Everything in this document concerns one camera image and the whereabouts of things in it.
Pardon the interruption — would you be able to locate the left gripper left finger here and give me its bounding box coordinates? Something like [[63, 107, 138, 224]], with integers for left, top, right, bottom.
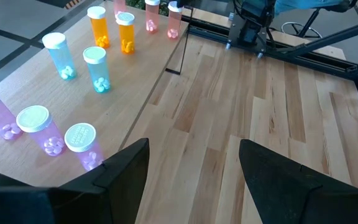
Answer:
[[48, 138, 150, 224]]

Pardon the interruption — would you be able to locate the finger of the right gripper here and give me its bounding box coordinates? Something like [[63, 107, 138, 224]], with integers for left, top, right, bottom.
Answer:
[[176, 0, 195, 9]]

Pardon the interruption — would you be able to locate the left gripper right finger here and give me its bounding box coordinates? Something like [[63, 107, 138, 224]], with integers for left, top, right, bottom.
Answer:
[[239, 139, 358, 224]]

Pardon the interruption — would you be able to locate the pink pill bottle white cap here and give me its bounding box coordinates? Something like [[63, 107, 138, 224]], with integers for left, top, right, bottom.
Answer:
[[113, 0, 127, 18], [167, 1, 185, 40], [144, 0, 161, 34]]

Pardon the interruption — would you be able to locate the orange pill bottle white cap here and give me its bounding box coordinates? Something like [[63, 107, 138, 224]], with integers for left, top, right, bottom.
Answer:
[[86, 6, 111, 49], [115, 12, 135, 55]]

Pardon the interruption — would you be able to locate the teal pill bottle white cap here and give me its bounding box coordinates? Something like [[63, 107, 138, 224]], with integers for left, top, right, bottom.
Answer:
[[83, 46, 112, 94], [42, 32, 78, 81]]

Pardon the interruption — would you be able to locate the potted green plant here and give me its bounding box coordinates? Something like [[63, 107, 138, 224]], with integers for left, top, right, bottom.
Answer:
[[126, 0, 171, 16]]

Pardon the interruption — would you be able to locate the blue stool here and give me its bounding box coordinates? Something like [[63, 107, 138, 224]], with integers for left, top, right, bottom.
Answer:
[[273, 0, 358, 40]]

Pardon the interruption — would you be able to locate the black mat hazard stripe edge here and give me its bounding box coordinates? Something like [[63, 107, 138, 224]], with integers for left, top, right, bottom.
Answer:
[[35, 0, 88, 10]]

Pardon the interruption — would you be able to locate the black metal rig frame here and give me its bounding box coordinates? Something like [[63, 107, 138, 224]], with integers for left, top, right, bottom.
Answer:
[[180, 14, 358, 141]]

